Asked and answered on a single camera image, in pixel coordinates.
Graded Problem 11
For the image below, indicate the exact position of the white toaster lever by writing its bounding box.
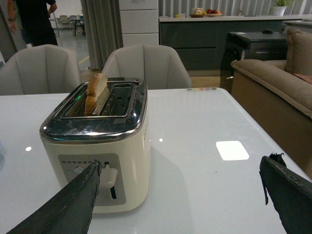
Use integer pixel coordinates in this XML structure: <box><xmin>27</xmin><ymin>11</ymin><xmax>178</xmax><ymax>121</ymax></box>
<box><xmin>99</xmin><ymin>162</ymin><xmax>118</xmax><ymax>190</ymax></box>

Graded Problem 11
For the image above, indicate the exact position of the grey chair on right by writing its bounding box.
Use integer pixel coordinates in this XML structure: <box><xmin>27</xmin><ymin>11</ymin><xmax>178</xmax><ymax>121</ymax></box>
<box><xmin>102</xmin><ymin>44</ymin><xmax>192</xmax><ymax>90</ymax></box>

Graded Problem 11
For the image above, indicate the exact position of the grey chair on left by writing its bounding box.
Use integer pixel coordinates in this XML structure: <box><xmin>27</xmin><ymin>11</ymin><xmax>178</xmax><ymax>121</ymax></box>
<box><xmin>0</xmin><ymin>44</ymin><xmax>82</xmax><ymax>96</ymax></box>

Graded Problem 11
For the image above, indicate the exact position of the fruit bowl on counter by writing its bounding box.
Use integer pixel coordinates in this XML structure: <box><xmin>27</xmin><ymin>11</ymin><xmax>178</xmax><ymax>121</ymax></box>
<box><xmin>206</xmin><ymin>9</ymin><xmax>222</xmax><ymax>17</ymax></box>

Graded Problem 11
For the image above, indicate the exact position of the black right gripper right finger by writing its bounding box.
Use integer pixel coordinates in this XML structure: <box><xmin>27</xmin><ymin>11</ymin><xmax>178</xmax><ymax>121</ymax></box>
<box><xmin>259</xmin><ymin>153</ymin><xmax>312</xmax><ymax>234</ymax></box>

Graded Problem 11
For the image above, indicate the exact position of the grey curtain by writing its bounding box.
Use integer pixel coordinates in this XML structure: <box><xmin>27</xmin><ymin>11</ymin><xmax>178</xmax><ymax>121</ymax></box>
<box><xmin>81</xmin><ymin>0</ymin><xmax>123</xmax><ymax>70</ymax></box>

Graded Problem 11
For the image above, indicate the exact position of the slice of bread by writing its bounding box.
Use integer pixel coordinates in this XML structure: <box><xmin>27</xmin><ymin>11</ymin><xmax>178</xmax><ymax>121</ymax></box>
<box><xmin>84</xmin><ymin>74</ymin><xmax>110</xmax><ymax>116</ymax></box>

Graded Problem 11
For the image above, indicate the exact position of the person in black clothes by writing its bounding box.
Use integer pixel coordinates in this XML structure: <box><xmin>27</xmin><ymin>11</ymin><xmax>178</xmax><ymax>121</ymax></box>
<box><xmin>6</xmin><ymin>0</ymin><xmax>58</xmax><ymax>46</ymax></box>

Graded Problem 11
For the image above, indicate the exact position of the grey chair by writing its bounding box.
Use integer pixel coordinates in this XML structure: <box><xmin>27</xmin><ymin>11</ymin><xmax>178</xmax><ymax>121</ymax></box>
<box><xmin>0</xmin><ymin>44</ymin><xmax>82</xmax><ymax>96</ymax></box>
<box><xmin>102</xmin><ymin>44</ymin><xmax>192</xmax><ymax>90</ymax></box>

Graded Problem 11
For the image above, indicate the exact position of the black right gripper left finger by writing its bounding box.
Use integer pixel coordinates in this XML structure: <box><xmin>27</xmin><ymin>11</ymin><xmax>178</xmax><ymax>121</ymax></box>
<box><xmin>9</xmin><ymin>160</ymin><xmax>101</xmax><ymax>234</ymax></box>

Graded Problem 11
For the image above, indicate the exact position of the dark grey counter cabinet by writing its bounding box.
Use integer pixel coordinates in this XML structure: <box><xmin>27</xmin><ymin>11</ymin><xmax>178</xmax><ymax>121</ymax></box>
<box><xmin>159</xmin><ymin>15</ymin><xmax>305</xmax><ymax>76</ymax></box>

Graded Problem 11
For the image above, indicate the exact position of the white potted plant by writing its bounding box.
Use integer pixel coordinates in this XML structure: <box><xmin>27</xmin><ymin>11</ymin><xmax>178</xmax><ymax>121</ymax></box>
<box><xmin>271</xmin><ymin>0</ymin><xmax>293</xmax><ymax>16</ymax></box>

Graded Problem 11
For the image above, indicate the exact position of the coloured round stickers strip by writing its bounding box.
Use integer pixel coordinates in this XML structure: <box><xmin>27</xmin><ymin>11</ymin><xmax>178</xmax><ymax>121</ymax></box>
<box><xmin>186</xmin><ymin>87</ymin><xmax>217</xmax><ymax>91</ymax></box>

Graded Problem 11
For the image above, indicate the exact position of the beige sofa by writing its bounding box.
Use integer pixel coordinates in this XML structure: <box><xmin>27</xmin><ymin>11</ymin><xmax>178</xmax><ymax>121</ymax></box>
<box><xmin>231</xmin><ymin>28</ymin><xmax>312</xmax><ymax>177</ymax></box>

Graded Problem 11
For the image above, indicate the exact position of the wicker basket on counter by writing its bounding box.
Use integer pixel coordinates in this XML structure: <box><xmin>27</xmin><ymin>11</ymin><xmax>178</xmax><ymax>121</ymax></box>
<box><xmin>190</xmin><ymin>8</ymin><xmax>206</xmax><ymax>18</ymax></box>

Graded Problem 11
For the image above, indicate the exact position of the black washing machine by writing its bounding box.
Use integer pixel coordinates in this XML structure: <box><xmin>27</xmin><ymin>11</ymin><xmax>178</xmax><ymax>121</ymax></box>
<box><xmin>220</xmin><ymin>32</ymin><xmax>288</xmax><ymax>92</ymax></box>

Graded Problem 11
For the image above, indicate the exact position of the cream toaster with chrome top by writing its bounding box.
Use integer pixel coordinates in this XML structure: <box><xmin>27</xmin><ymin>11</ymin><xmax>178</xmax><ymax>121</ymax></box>
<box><xmin>39</xmin><ymin>78</ymin><xmax>151</xmax><ymax>213</ymax></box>

